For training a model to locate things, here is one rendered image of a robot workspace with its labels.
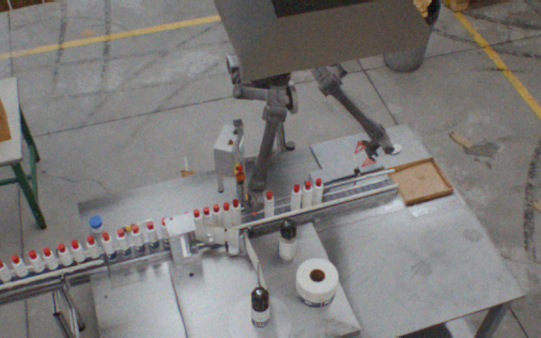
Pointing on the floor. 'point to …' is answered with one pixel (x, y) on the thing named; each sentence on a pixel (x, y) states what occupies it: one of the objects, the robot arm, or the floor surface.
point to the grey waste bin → (408, 59)
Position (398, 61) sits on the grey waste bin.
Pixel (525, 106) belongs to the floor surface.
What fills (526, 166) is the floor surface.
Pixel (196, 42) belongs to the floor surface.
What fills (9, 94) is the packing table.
